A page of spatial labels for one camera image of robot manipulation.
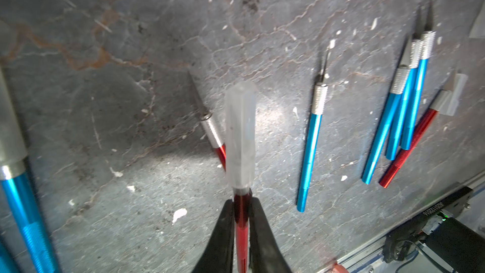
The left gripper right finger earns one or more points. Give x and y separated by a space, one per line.
265 255

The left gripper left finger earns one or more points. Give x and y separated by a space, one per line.
219 252

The red carving knife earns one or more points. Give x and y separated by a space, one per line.
240 105
209 124
445 103

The blue carving knife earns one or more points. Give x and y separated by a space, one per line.
19 194
426 37
315 120
395 94
398 133

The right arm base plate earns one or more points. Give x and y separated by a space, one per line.
424 223

